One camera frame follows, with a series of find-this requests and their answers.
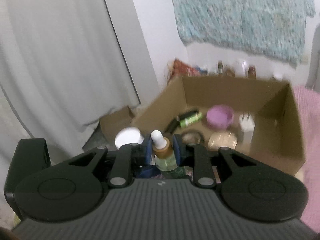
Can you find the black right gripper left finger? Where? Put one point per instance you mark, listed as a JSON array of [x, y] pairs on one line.
[[126, 160]]

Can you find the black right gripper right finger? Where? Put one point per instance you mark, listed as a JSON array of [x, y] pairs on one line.
[[195, 156]]

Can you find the gold round lid jar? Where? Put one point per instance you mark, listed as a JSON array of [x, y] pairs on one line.
[[222, 139]]

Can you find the green dropper bottle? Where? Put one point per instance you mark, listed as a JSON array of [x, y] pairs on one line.
[[165, 157]]

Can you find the black cylindrical tube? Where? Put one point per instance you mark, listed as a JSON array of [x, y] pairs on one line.
[[175, 122]]

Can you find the green lip balm tube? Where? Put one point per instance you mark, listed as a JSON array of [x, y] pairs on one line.
[[191, 120]]

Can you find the purple plastic bowl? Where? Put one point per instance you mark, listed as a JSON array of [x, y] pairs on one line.
[[220, 117]]

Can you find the white power adapter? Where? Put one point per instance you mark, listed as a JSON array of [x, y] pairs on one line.
[[246, 128]]

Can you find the white cylindrical bottle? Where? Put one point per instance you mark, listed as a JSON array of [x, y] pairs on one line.
[[128, 135]]

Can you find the small cardboard flap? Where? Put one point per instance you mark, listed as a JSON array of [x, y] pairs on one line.
[[112, 124]]

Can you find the brown cardboard box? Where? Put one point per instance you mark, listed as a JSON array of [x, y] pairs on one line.
[[277, 138]]

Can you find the red gift bag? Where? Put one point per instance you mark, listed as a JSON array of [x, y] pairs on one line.
[[179, 68]]

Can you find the grey curtain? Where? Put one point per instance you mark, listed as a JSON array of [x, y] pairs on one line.
[[62, 68]]

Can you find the pink checkered bedsheet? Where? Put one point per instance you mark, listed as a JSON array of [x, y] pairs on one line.
[[308, 109]]

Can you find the blue floral wall cloth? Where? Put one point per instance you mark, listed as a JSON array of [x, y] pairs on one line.
[[273, 28]]

